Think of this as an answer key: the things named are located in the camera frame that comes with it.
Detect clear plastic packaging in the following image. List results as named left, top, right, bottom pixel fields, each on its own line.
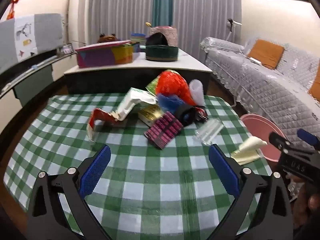
left=194, top=119, right=224, bottom=145

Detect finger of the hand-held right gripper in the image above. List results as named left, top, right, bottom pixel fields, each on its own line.
left=297, top=128, right=320, bottom=147
left=268, top=131, right=295, bottom=155

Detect pink plastic bin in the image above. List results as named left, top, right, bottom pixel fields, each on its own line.
left=240, top=114, right=292, bottom=163

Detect dark green round tin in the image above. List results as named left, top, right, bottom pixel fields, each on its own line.
left=145, top=44, right=179, bottom=62

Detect stack of coloured bowls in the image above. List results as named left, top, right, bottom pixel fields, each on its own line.
left=130, top=32, right=146, bottom=46

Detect white floor lamp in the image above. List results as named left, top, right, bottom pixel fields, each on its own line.
left=226, top=19, right=243, bottom=40

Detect brown plush toy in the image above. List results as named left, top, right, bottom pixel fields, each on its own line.
left=97, top=33, right=118, bottom=43

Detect red and white wrapper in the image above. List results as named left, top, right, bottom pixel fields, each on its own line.
left=86, top=108, right=125, bottom=142

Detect dark television stand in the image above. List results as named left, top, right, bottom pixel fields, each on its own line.
left=0, top=52, right=75, bottom=105

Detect person's right hand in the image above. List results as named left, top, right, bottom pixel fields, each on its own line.
left=292, top=179, right=320, bottom=231

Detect white tissue packet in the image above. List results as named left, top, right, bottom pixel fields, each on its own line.
left=116, top=88, right=158, bottom=122

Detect orange cushion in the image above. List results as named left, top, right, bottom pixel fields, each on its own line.
left=246, top=39, right=285, bottom=70
left=309, top=67, right=320, bottom=103

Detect grey curtain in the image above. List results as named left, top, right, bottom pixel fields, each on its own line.
left=87, top=0, right=154, bottom=42
left=172, top=0, right=242, bottom=55

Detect green checkered tablecloth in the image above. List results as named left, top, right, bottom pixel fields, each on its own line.
left=3, top=92, right=275, bottom=240

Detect colourful storage box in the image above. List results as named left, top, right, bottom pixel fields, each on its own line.
left=75, top=40, right=140, bottom=68

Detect teal curtain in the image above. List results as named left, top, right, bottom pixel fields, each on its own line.
left=152, top=0, right=173, bottom=27

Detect purple patterned box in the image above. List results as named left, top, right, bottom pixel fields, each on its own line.
left=144, top=112, right=184, bottom=150

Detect grey covered television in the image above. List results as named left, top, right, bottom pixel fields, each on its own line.
left=0, top=13, right=64, bottom=73

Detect red plastic bag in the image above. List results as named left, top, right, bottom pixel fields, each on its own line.
left=156, top=70, right=197, bottom=107

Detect small photo frame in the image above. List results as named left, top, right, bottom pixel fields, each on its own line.
left=60, top=44, right=74, bottom=55

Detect blue plastic bag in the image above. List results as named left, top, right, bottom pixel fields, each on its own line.
left=156, top=93, right=187, bottom=114

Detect pink quilted basket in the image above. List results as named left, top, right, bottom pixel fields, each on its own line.
left=149, top=26, right=178, bottom=47

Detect white-topped coffee table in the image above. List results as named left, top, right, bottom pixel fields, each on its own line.
left=64, top=46, right=213, bottom=95

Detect black packet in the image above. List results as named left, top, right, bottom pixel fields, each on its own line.
left=175, top=104, right=198, bottom=127

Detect red and black candy wrapper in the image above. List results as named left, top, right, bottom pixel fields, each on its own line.
left=195, top=106, right=209, bottom=123

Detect clear plastic bag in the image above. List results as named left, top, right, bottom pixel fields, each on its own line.
left=189, top=79, right=206, bottom=107

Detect grey quilted sofa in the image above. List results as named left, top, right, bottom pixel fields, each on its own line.
left=200, top=36, right=320, bottom=140

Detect white standing air conditioner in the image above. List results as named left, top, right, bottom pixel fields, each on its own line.
left=72, top=0, right=92, bottom=44

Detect gold box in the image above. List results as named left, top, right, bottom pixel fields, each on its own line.
left=137, top=105, right=164, bottom=127

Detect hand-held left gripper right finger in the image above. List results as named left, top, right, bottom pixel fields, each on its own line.
left=207, top=143, right=293, bottom=240

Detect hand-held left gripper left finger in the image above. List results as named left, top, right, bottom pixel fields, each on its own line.
left=26, top=144, right=113, bottom=240

